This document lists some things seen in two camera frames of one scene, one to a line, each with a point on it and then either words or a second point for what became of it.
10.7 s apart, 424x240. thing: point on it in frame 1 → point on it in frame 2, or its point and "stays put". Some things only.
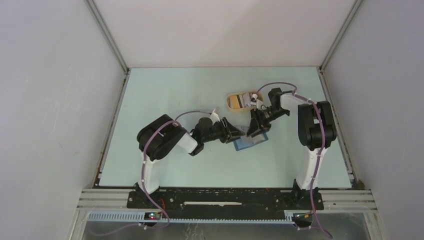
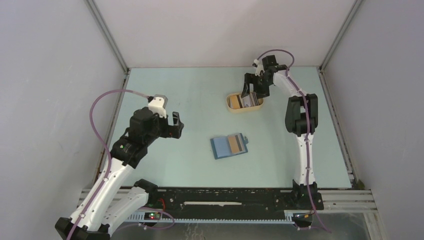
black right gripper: x=257 y=122 → x=251 y=78
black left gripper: x=228 y=131 → x=173 y=131
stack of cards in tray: x=245 y=98 stays put
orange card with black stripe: x=236 y=102 stays put
